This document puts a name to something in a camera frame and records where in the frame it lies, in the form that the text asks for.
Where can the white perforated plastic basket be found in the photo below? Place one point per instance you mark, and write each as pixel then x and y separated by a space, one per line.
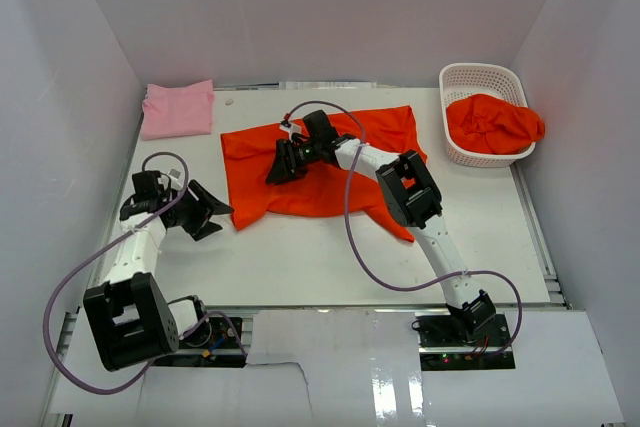
pixel 461 80

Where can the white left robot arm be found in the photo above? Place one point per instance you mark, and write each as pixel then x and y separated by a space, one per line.
pixel 130 319

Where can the white paper strip at wall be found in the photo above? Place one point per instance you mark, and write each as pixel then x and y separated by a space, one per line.
pixel 326 85

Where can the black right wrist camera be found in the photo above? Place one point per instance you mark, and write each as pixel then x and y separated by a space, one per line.
pixel 319 128

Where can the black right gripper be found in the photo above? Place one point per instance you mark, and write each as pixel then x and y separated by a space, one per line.
pixel 285 170

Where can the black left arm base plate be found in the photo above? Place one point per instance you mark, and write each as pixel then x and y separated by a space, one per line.
pixel 214 345

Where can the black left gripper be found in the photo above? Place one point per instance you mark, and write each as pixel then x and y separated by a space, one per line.
pixel 206 206

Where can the orange t shirt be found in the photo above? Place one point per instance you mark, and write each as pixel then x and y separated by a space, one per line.
pixel 249 154
pixel 487 125

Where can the folded pink t shirt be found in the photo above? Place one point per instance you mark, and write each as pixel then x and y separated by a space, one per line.
pixel 177 112

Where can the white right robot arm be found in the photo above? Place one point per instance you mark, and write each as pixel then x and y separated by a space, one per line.
pixel 413 201

